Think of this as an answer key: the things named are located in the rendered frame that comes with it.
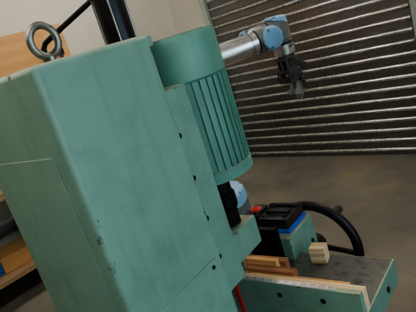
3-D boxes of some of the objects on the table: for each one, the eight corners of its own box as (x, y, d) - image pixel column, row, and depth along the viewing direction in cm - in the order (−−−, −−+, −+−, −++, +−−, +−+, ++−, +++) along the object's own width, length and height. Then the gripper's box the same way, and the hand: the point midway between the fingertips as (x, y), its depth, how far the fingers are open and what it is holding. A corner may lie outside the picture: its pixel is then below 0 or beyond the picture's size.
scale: (337, 287, 89) (337, 286, 89) (334, 291, 88) (334, 290, 88) (158, 265, 120) (158, 265, 120) (155, 268, 119) (155, 267, 119)
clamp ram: (296, 245, 119) (287, 215, 116) (283, 260, 113) (274, 229, 111) (266, 243, 124) (257, 214, 122) (253, 258, 119) (244, 228, 117)
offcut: (330, 256, 110) (326, 242, 109) (327, 264, 107) (323, 249, 106) (315, 256, 112) (311, 242, 111) (311, 263, 109) (307, 249, 108)
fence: (368, 314, 87) (362, 290, 86) (365, 319, 86) (359, 295, 84) (152, 280, 125) (145, 264, 123) (148, 284, 124) (142, 267, 122)
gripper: (270, 59, 194) (284, 105, 201) (286, 57, 187) (300, 104, 194) (282, 53, 199) (296, 98, 205) (298, 50, 192) (312, 96, 199)
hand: (301, 95), depth 201 cm, fingers closed
